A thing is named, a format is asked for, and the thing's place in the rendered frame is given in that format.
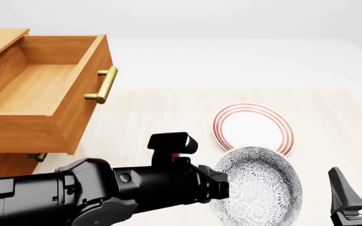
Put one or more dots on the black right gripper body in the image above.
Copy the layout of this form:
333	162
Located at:
360	219

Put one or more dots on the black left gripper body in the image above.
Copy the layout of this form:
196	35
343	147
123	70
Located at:
214	186

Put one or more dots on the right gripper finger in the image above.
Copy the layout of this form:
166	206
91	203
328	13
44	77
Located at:
344	193

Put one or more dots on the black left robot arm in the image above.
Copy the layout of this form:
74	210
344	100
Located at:
74	195

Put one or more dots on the black and white patterned bowl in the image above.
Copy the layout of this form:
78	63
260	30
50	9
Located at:
262	188

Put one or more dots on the open wooden drawer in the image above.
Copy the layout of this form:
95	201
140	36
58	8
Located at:
39	87

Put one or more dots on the closed wooden drawer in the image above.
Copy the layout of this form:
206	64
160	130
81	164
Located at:
5	164

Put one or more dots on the white plate with red rings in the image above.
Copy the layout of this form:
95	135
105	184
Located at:
250	127

